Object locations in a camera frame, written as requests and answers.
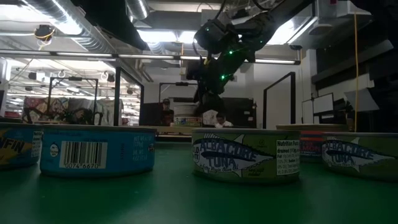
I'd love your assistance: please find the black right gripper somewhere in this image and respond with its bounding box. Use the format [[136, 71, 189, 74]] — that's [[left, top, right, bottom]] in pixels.
[[185, 46, 256, 125]]

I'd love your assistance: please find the green albacore tuna can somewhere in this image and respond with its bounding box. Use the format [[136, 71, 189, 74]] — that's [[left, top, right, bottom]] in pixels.
[[190, 128, 301, 185], [321, 132, 398, 183]]

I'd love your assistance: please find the blue yellowfin tuna can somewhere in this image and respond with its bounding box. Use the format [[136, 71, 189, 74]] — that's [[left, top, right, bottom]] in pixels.
[[39, 124, 157, 179], [0, 123, 44, 170]]

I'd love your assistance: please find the red blue Wild Planet can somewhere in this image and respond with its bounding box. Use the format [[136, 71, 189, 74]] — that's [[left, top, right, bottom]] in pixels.
[[275, 123, 350, 164]]

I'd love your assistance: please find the person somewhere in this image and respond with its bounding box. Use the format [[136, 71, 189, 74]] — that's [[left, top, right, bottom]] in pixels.
[[214, 112, 234, 129], [160, 98, 175, 127]]

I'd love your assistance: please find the dark monitor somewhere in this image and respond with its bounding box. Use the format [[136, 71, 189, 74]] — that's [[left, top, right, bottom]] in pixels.
[[222, 96, 257, 128], [138, 101, 162, 127]]

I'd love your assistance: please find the long LED light bar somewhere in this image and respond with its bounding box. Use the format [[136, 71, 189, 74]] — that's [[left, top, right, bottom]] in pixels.
[[0, 49, 302, 66]]

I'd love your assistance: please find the white draped cloth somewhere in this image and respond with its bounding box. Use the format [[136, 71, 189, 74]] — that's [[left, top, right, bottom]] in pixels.
[[93, 98, 124, 126]]

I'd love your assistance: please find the green table mat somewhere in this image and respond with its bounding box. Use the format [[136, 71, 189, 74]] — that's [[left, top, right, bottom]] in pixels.
[[0, 136, 398, 224]]

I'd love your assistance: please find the white panel board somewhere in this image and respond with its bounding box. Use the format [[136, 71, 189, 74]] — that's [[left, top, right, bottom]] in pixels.
[[302, 92, 335, 126]]

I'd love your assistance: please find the grey angled panel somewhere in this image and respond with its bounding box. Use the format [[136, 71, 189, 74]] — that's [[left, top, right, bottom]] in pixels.
[[343, 88, 380, 113]]

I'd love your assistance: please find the colourful patterned cloth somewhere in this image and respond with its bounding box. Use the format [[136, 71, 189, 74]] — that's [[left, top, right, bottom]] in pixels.
[[21, 96, 70, 125]]

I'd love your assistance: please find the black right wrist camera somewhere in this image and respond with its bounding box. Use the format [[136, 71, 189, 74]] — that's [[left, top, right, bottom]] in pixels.
[[193, 18, 233, 56]]

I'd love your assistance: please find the wooden shelf black metal frame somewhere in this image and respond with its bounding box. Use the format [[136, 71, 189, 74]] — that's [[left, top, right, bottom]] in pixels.
[[113, 66, 297, 139]]

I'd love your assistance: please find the round silver ceiling duct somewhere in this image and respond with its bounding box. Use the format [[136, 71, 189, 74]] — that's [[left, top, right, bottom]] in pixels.
[[125, 0, 150, 21]]

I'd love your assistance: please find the long ribbed silver duct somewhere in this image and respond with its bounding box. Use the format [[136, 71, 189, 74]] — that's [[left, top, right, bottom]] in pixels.
[[24, 0, 119, 55]]

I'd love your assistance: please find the black ceiling cable reel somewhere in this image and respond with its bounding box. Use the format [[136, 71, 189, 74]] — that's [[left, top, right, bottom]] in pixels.
[[33, 24, 56, 43]]

